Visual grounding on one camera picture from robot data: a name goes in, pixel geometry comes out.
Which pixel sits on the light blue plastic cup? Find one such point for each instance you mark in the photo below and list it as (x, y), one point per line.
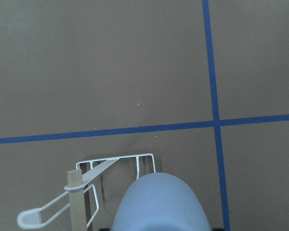
(160, 202)

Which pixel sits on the white wire cup holder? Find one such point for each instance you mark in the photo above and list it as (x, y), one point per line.
(78, 184)

